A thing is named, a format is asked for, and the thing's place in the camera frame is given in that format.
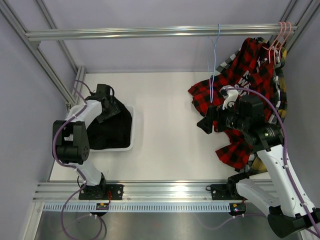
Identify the left aluminium frame post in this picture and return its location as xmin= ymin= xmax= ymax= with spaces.
xmin=0 ymin=0 xmax=80 ymax=106

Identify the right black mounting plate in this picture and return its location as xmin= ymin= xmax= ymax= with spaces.
xmin=205 ymin=183 xmax=246 ymax=201

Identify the black polo shirt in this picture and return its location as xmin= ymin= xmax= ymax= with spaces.
xmin=86 ymin=98 xmax=133 ymax=150

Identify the aluminium frame post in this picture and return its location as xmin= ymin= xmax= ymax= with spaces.
xmin=0 ymin=0 xmax=80 ymax=106
xmin=279 ymin=0 xmax=320 ymax=53

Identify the black mounting plate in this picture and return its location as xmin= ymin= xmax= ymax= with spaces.
xmin=205 ymin=183 xmax=246 ymax=201
xmin=78 ymin=184 xmax=124 ymax=201

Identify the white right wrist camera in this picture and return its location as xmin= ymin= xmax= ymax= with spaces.
xmin=219 ymin=85 xmax=239 ymax=110

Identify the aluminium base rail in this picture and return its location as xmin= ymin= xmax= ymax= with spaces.
xmin=32 ymin=180 xmax=278 ymax=203

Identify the white slotted cable duct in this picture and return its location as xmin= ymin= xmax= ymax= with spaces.
xmin=43 ymin=202 xmax=231 ymax=213

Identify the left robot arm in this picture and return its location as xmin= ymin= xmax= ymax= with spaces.
xmin=52 ymin=84 xmax=120 ymax=200

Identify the right aluminium frame post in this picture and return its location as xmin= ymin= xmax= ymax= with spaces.
xmin=279 ymin=0 xmax=320 ymax=53

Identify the red black plaid shirt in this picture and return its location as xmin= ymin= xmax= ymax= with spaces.
xmin=188 ymin=37 xmax=288 ymax=175

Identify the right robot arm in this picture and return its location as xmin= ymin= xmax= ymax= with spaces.
xmin=197 ymin=95 xmax=320 ymax=238

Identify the aluminium hanging rail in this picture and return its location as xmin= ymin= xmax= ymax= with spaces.
xmin=25 ymin=22 xmax=298 ymax=42

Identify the light blue wire hanger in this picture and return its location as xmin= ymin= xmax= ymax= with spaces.
xmin=205 ymin=23 xmax=221 ymax=104

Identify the yellow plaid shirt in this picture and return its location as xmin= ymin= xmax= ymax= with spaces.
xmin=247 ymin=47 xmax=288 ymax=176

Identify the pink wire hanger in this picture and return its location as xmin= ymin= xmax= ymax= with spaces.
xmin=270 ymin=21 xmax=287 ymax=62
xmin=263 ymin=21 xmax=284 ymax=63
xmin=274 ymin=21 xmax=293 ymax=64

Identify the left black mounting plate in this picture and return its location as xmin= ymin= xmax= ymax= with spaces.
xmin=78 ymin=184 xmax=124 ymax=201

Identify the grey white plaid shirt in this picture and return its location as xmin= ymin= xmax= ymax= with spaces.
xmin=212 ymin=48 xmax=241 ymax=76

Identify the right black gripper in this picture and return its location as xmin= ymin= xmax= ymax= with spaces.
xmin=197 ymin=99 xmax=249 ymax=134

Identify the white plastic basket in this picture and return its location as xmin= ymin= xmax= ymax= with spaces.
xmin=66 ymin=103 xmax=137 ymax=153

